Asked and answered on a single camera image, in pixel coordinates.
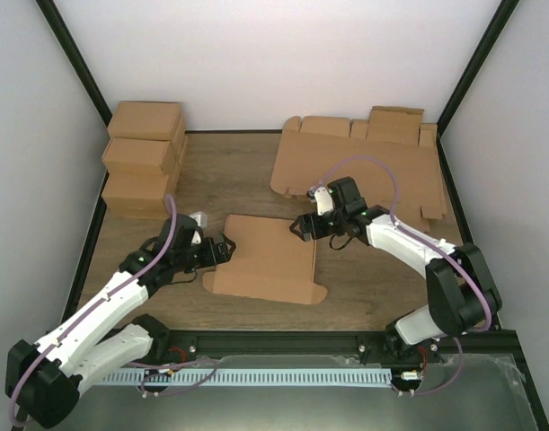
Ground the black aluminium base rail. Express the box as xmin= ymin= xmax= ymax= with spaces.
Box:
xmin=116 ymin=329 xmax=518 ymax=360

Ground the right black frame post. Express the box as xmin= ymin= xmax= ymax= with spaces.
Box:
xmin=436 ymin=0 xmax=520 ymax=129

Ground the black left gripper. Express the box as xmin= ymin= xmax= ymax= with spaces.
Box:
xmin=175 ymin=235 xmax=237 ymax=273

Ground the upright cardboard sheet at back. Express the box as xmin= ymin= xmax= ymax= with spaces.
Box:
xmin=366 ymin=106 xmax=424 ymax=146

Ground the black frame post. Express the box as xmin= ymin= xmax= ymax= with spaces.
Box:
xmin=35 ymin=0 xmax=112 ymax=126
xmin=436 ymin=0 xmax=520 ymax=129

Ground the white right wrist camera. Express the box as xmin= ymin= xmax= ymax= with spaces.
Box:
xmin=306 ymin=185 xmax=335 ymax=217

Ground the light blue slotted cable duct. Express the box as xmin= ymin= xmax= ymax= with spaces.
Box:
xmin=97 ymin=368 xmax=392 ymax=389

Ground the stack of flat cardboard sheets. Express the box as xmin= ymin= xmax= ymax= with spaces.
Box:
xmin=270 ymin=116 xmax=447 ymax=232

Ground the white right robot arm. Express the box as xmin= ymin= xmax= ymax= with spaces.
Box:
xmin=289 ymin=177 xmax=502 ymax=362

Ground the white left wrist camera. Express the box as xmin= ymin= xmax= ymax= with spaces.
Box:
xmin=190 ymin=211 xmax=208 ymax=245

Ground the cardboard box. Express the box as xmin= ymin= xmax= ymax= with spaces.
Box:
xmin=202 ymin=215 xmax=328 ymax=305
xmin=108 ymin=101 xmax=182 ymax=141
xmin=102 ymin=163 xmax=181 ymax=220
xmin=102 ymin=137 xmax=187 ymax=176

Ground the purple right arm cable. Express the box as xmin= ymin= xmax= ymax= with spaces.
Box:
xmin=311 ymin=154 xmax=492 ymax=333

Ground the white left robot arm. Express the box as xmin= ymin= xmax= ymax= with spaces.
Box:
xmin=4 ymin=212 xmax=235 ymax=428

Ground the left black frame post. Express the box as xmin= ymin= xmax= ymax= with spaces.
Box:
xmin=35 ymin=0 xmax=112 ymax=126

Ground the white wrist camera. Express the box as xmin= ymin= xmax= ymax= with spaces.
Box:
xmin=306 ymin=185 xmax=335 ymax=217
xmin=190 ymin=211 xmax=208 ymax=245

